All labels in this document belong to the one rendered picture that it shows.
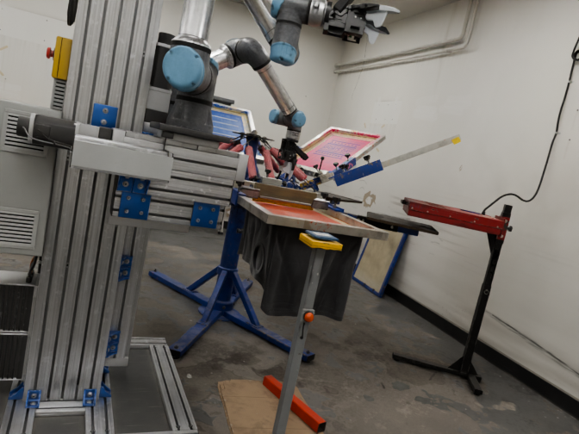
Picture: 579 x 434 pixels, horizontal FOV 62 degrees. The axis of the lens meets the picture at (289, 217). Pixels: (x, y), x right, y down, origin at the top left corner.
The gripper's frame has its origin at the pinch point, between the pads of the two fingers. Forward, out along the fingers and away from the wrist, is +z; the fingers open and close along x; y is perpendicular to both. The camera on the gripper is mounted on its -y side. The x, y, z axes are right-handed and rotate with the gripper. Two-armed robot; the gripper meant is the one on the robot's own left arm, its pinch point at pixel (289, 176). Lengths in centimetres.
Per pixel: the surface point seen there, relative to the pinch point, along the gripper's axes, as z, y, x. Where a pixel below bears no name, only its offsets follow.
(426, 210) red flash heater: 6, -95, -2
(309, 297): 39, 13, 81
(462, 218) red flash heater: 6, -114, 9
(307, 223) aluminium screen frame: 14, 12, 62
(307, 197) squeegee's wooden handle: 9.3, -12.2, 2.0
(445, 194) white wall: -1, -201, -116
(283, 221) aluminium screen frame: 14, 23, 62
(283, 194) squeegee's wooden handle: 9.5, 2.1, 1.9
